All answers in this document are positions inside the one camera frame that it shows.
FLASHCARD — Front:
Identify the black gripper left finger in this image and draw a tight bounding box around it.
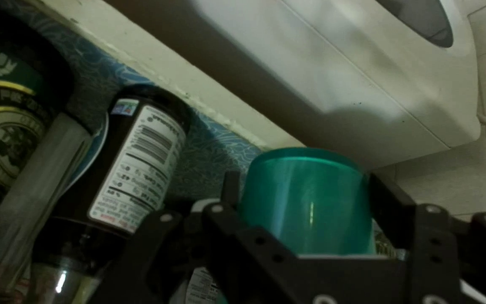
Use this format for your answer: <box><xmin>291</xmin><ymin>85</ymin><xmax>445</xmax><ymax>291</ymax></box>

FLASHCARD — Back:
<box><xmin>89</xmin><ymin>171</ymin><xmax>313</xmax><ymax>304</ymax></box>

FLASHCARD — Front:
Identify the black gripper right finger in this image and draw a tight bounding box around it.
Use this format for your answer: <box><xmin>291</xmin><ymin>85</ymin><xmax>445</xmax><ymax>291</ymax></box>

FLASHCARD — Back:
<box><xmin>369</xmin><ymin>174</ymin><xmax>486</xmax><ymax>304</ymax></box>

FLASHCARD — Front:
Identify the teal plastic cup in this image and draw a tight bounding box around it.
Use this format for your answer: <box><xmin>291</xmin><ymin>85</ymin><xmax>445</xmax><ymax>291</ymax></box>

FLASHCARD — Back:
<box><xmin>240</xmin><ymin>147</ymin><xmax>379</xmax><ymax>259</ymax></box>

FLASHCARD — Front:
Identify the white kitchen cupboard with shelves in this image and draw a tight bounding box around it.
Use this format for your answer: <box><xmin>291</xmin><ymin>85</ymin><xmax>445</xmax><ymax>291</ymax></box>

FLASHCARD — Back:
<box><xmin>29</xmin><ymin>0</ymin><xmax>308</xmax><ymax>156</ymax></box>

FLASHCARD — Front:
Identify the blue shelf liner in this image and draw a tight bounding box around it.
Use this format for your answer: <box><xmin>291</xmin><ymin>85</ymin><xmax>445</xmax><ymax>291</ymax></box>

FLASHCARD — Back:
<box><xmin>6</xmin><ymin>10</ymin><xmax>269</xmax><ymax>206</ymax></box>

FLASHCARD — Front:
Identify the dark sauce bottle white label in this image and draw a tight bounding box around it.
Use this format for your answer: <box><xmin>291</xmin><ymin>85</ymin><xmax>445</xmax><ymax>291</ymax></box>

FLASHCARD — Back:
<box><xmin>29</xmin><ymin>95</ymin><xmax>197</xmax><ymax>304</ymax></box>

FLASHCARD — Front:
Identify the white microwave oven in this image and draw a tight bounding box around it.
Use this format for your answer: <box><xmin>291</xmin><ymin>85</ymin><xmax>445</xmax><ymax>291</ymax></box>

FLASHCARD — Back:
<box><xmin>191</xmin><ymin>0</ymin><xmax>485</xmax><ymax>171</ymax></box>

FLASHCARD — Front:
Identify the grey frosted slim bottle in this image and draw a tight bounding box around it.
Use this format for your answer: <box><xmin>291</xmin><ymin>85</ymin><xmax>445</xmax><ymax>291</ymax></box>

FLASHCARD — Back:
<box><xmin>0</xmin><ymin>110</ymin><xmax>95</xmax><ymax>296</ymax></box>

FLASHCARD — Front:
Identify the tall dark green bottle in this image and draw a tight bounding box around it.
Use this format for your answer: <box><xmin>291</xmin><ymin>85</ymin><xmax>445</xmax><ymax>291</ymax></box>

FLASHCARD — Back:
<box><xmin>0</xmin><ymin>14</ymin><xmax>78</xmax><ymax>196</ymax></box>

